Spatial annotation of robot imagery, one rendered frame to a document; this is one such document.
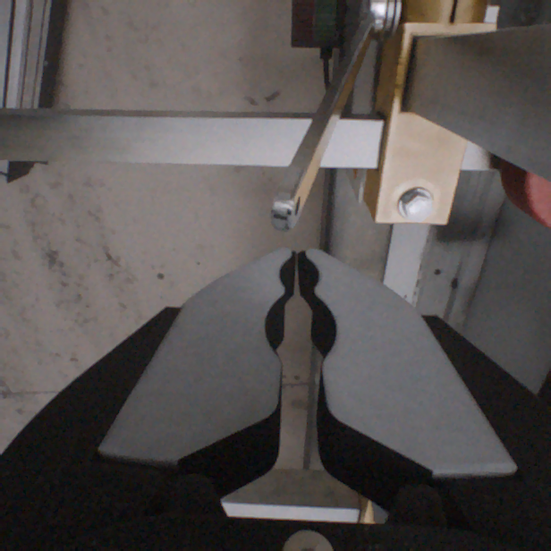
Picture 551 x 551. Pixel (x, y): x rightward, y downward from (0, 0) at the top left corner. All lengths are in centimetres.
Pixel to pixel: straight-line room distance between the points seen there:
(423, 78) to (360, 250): 28
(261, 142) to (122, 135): 9
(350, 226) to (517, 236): 22
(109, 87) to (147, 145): 95
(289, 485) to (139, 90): 105
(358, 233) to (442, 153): 21
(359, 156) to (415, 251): 33
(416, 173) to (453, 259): 35
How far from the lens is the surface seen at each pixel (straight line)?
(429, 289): 62
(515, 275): 56
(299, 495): 33
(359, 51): 21
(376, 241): 47
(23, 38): 105
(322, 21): 42
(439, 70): 21
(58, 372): 185
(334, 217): 45
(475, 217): 59
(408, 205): 26
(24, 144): 32
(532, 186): 26
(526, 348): 54
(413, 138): 26
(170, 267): 134
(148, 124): 28
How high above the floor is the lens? 112
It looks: 60 degrees down
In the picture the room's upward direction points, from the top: 175 degrees counter-clockwise
